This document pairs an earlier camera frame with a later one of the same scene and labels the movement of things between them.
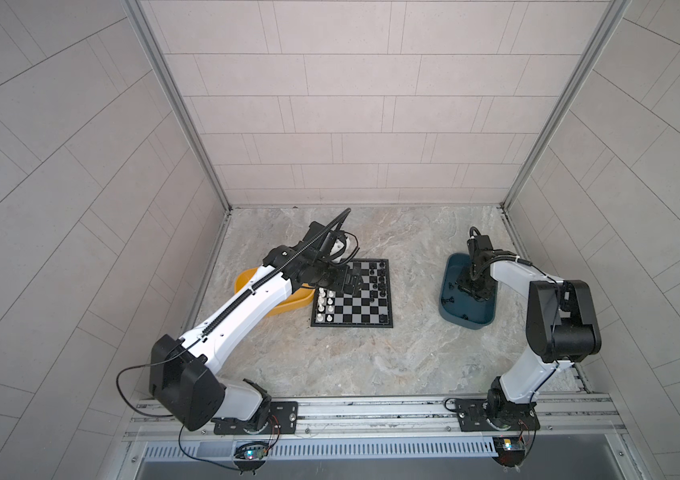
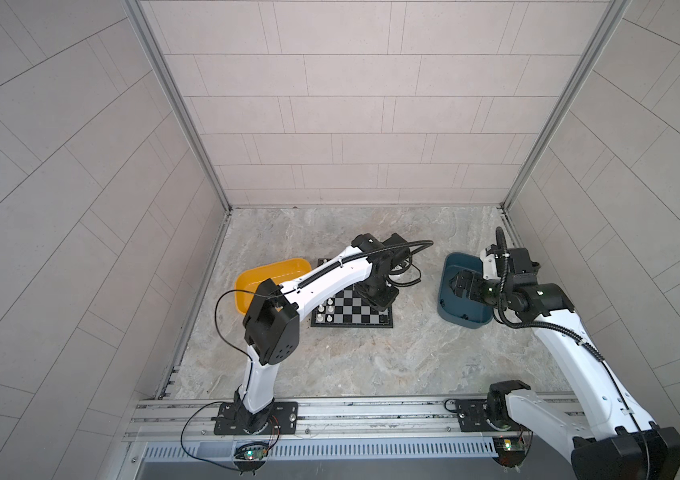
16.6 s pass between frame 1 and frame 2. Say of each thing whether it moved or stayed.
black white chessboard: stayed
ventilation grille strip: stayed
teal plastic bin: stayed
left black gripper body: moved
